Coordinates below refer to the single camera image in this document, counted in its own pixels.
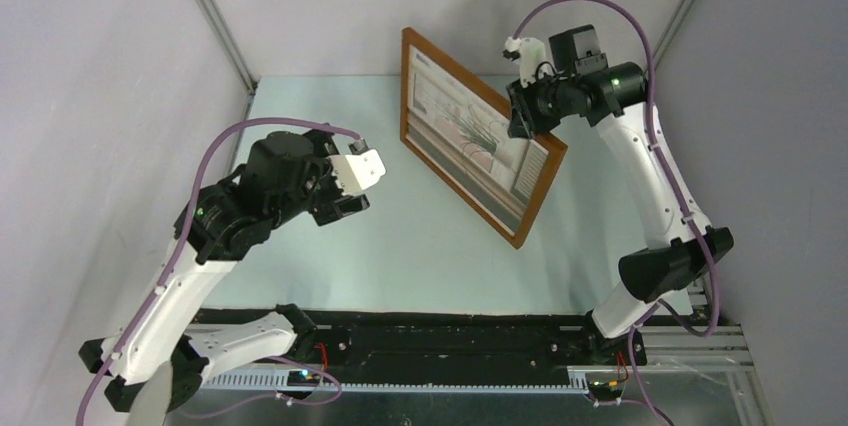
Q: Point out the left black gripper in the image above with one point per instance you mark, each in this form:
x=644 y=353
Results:
x=330 y=207

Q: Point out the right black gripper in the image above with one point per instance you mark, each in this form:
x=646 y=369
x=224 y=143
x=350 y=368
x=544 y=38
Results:
x=524 y=122

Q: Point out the window plant photo print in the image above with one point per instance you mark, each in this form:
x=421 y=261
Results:
x=466 y=139

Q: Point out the wooden picture frame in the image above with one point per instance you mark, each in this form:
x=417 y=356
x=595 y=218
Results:
x=557 y=148

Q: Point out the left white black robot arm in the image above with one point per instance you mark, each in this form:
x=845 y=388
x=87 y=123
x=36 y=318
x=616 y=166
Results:
x=285 y=175

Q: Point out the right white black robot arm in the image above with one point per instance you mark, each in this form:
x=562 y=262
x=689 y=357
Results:
x=571 y=76

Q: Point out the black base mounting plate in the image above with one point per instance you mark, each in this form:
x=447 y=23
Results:
x=459 y=350

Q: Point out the right aluminium corner profile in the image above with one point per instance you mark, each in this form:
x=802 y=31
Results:
x=679 y=15

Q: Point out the aluminium corner profile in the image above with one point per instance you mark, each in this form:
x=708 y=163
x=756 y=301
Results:
x=679 y=15
x=227 y=42

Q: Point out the left aluminium corner profile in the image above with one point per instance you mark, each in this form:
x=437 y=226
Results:
x=227 y=42

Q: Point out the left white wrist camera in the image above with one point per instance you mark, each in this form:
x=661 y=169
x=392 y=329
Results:
x=356 y=172

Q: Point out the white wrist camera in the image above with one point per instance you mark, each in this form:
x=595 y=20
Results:
x=529 y=53
x=356 y=172

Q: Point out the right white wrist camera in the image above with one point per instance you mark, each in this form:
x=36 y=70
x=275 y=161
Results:
x=529 y=53

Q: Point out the grey slotted cable duct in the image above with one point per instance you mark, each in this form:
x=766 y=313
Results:
x=284 y=380

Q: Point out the front aluminium rail frame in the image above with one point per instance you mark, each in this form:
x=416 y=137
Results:
x=670 y=349

